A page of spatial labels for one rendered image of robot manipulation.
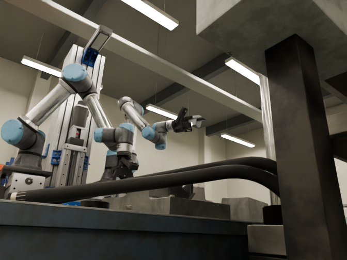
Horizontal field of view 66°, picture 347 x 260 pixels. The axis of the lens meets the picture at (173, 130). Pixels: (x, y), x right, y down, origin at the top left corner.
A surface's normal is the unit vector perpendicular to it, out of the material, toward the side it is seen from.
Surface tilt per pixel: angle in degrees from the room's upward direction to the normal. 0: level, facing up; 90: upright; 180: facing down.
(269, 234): 90
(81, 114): 90
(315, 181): 90
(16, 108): 90
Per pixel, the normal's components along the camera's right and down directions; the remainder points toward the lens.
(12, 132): -0.14, -0.26
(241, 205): -0.58, -0.32
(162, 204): -0.80, -0.25
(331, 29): -0.04, 0.93
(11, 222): 0.61, -0.27
